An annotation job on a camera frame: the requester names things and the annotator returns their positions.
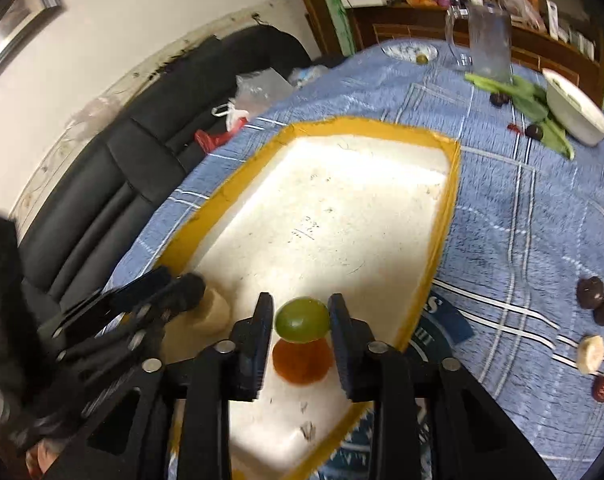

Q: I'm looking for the patterned white plate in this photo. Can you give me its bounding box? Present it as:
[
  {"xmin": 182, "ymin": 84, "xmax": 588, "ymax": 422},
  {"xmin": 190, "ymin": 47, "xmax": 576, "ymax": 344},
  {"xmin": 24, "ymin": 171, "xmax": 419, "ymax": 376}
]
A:
[{"xmin": 381, "ymin": 40, "xmax": 439, "ymax": 63}]

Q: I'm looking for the banana slice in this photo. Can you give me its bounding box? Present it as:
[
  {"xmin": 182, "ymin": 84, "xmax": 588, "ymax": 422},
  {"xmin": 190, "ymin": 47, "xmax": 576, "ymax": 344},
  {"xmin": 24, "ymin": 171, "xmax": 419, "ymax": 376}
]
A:
[{"xmin": 576, "ymin": 335, "xmax": 604, "ymax": 375}]

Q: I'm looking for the white foam tray yellow rim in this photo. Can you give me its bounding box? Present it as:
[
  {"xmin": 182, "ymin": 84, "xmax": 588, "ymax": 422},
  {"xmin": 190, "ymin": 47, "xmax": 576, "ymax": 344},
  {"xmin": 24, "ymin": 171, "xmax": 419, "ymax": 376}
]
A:
[{"xmin": 154, "ymin": 116, "xmax": 462, "ymax": 480}]

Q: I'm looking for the clear glass pitcher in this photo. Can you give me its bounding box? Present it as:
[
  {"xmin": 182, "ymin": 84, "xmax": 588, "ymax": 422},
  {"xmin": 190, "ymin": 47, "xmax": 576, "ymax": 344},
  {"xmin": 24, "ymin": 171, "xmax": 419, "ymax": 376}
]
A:
[{"xmin": 444, "ymin": 2, "xmax": 514, "ymax": 83}]

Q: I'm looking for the black leather sofa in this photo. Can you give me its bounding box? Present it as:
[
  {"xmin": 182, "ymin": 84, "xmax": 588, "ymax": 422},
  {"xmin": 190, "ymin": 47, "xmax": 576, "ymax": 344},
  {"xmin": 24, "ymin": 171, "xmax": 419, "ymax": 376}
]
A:
[{"xmin": 12, "ymin": 25, "xmax": 343, "ymax": 311}]

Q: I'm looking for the peeled banana piece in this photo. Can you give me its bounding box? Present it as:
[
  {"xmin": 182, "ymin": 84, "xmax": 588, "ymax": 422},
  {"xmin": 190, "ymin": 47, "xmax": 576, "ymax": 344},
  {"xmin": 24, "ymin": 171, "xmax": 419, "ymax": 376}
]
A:
[{"xmin": 197, "ymin": 287, "xmax": 231, "ymax": 336}]

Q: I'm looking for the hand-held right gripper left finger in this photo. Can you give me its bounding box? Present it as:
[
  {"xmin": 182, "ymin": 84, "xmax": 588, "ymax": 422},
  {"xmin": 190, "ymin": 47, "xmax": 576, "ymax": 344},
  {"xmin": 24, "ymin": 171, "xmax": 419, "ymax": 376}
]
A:
[{"xmin": 42, "ymin": 292, "xmax": 275, "ymax": 480}]

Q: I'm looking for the wooden cabinet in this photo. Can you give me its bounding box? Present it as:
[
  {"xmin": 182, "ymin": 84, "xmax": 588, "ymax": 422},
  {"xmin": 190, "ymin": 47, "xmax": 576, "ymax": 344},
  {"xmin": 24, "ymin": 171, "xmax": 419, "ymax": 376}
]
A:
[{"xmin": 287, "ymin": 0, "xmax": 604, "ymax": 106}]

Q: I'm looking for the red and white plastic bag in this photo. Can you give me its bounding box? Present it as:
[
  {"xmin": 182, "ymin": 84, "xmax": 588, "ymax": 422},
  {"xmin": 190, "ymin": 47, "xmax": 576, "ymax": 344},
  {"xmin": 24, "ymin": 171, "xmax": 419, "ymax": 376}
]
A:
[{"xmin": 194, "ymin": 102, "xmax": 250, "ymax": 153}]

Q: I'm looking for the bluish plastic bag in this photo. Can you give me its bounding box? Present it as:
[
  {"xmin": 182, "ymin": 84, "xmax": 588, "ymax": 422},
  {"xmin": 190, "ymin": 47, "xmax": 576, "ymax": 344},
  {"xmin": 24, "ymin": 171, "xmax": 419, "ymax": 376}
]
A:
[{"xmin": 287, "ymin": 65, "xmax": 328, "ymax": 86}]

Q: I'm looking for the framed wall picture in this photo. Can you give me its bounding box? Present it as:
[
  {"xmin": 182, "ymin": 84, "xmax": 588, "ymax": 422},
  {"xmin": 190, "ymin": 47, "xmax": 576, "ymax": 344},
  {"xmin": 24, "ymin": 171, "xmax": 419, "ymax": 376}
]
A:
[{"xmin": 0, "ymin": 0, "xmax": 65, "ymax": 91}]

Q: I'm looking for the green leafy vegetable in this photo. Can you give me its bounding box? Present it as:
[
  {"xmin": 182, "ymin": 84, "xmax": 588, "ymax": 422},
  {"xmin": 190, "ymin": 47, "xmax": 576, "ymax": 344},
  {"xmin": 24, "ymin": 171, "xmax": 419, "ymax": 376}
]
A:
[{"xmin": 464, "ymin": 72, "xmax": 575, "ymax": 161}]

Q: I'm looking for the green grape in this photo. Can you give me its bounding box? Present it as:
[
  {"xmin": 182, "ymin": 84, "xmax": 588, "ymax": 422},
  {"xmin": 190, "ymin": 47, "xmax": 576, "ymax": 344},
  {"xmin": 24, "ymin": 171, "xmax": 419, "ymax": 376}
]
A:
[{"xmin": 274, "ymin": 297, "xmax": 331, "ymax": 344}]

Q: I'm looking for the person's left forearm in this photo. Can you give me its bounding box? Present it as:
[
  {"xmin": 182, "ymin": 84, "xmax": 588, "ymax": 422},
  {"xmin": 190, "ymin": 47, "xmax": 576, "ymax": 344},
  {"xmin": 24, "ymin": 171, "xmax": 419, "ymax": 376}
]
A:
[{"xmin": 0, "ymin": 214, "xmax": 38, "ymax": 403}]

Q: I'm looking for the round orange slice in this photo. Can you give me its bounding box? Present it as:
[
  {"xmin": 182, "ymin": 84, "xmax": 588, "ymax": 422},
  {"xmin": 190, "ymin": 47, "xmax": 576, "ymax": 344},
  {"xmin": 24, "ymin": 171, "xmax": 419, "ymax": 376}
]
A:
[{"xmin": 272, "ymin": 337, "xmax": 334, "ymax": 386}]

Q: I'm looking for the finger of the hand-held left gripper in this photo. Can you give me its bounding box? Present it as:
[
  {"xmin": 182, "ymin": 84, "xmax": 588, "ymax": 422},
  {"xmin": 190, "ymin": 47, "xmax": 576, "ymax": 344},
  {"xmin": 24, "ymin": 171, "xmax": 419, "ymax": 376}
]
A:
[
  {"xmin": 56, "ymin": 272, "xmax": 206, "ymax": 377},
  {"xmin": 37, "ymin": 266, "xmax": 173, "ymax": 342}
]

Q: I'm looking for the clear plastic bag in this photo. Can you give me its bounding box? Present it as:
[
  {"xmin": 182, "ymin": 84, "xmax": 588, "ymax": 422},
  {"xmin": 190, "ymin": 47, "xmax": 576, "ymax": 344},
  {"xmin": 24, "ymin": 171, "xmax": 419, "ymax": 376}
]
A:
[{"xmin": 234, "ymin": 67, "xmax": 295, "ymax": 111}]

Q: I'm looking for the white bowl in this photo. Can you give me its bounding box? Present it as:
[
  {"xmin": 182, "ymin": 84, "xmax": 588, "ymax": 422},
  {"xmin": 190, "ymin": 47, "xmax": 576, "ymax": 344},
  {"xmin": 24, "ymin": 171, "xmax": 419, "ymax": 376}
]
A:
[{"xmin": 541, "ymin": 67, "xmax": 604, "ymax": 147}]

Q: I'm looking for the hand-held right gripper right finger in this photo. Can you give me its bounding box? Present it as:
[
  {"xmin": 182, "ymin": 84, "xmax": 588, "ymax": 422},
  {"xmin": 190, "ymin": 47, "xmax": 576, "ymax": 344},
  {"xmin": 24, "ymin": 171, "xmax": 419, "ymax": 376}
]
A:
[{"xmin": 328, "ymin": 292, "xmax": 558, "ymax": 480}]

